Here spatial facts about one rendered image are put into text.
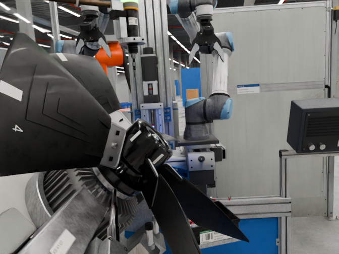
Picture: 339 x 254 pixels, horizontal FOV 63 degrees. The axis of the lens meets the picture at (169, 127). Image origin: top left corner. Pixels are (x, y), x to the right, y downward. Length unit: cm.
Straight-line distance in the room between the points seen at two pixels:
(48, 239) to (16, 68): 25
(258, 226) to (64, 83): 101
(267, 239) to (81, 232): 95
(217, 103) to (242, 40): 122
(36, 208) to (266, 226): 94
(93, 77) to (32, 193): 33
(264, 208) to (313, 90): 176
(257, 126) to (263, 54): 65
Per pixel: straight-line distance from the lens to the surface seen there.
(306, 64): 279
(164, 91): 169
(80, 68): 79
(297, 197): 298
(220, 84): 156
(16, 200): 66
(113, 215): 54
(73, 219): 52
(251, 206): 122
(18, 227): 49
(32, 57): 48
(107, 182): 62
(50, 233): 46
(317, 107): 116
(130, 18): 74
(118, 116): 71
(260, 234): 130
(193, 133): 152
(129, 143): 61
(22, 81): 45
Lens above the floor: 134
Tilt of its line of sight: 8 degrees down
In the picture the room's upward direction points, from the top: 4 degrees counter-clockwise
